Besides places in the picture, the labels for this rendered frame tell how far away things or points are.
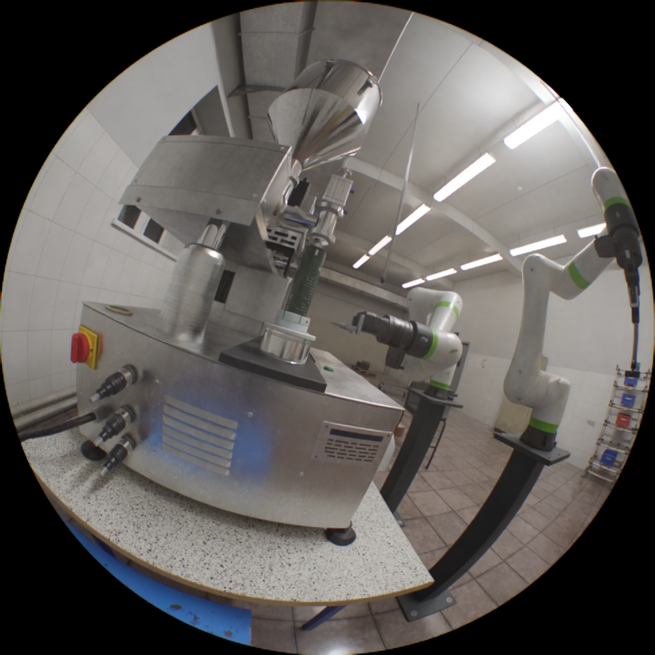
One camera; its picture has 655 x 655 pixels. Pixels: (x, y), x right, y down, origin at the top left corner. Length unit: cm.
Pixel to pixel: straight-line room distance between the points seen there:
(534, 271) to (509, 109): 317
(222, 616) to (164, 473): 28
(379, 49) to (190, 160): 227
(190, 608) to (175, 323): 47
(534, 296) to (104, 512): 112
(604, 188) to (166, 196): 85
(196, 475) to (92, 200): 164
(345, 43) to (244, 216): 238
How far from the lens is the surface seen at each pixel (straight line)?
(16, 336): 165
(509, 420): 577
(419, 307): 109
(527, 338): 80
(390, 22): 244
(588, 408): 550
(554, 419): 88
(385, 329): 53
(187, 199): 35
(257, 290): 59
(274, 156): 36
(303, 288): 29
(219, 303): 62
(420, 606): 136
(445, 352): 62
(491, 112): 383
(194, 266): 29
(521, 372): 78
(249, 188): 32
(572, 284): 94
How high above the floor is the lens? 108
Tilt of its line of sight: 2 degrees up
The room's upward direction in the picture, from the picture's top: 17 degrees clockwise
